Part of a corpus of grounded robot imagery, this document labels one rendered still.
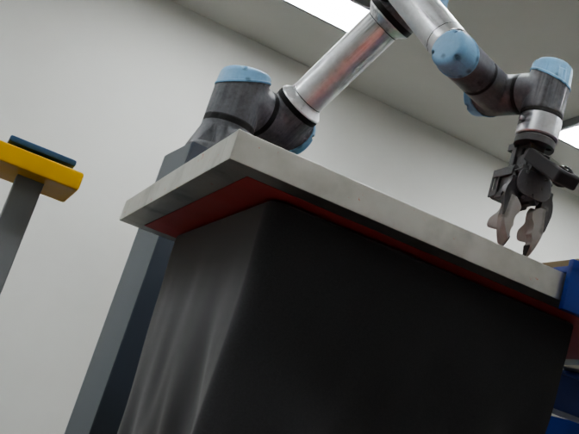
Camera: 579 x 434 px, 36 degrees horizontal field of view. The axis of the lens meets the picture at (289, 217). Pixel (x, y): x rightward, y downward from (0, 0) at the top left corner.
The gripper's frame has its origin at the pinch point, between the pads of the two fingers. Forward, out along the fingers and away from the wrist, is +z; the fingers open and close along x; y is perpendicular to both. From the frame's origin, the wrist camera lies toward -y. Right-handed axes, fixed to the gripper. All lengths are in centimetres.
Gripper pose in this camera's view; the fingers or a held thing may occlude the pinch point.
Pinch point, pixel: (516, 244)
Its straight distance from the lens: 156.0
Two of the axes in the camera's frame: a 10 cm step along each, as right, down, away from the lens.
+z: -2.9, 9.2, -2.5
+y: -3.9, 1.2, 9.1
